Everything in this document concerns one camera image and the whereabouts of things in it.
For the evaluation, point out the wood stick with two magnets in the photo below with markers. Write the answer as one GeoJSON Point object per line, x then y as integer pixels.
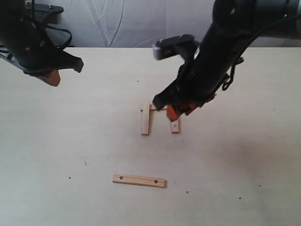
{"type": "Point", "coordinates": [139, 180]}

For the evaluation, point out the short wood stick with magnet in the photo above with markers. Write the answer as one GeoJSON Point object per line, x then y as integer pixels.
{"type": "Point", "coordinates": [175, 127]}

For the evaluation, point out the white backdrop cloth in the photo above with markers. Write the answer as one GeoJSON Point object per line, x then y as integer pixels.
{"type": "Point", "coordinates": [133, 23]}

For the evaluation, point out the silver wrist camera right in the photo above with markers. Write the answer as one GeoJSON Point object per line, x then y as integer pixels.
{"type": "Point", "coordinates": [183, 45]}

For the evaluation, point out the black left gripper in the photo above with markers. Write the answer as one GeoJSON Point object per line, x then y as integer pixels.
{"type": "Point", "coordinates": [25, 44]}

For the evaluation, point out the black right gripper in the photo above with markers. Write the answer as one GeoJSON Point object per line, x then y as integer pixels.
{"type": "Point", "coordinates": [212, 67]}

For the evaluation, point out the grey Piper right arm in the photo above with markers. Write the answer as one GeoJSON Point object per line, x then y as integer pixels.
{"type": "Point", "coordinates": [247, 20]}

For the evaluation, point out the plain wood stick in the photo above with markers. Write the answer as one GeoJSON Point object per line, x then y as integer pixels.
{"type": "Point", "coordinates": [145, 118]}

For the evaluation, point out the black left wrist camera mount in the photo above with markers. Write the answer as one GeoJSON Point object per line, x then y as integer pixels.
{"type": "Point", "coordinates": [44, 13]}

